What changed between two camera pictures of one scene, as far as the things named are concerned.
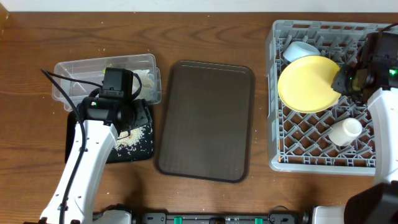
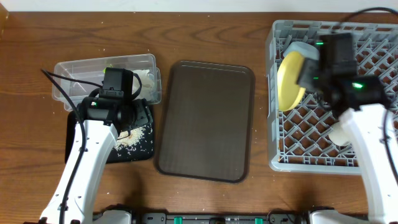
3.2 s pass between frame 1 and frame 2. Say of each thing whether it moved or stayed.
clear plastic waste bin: stayed
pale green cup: stayed
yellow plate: moved
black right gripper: moved
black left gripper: stayed
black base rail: stayed
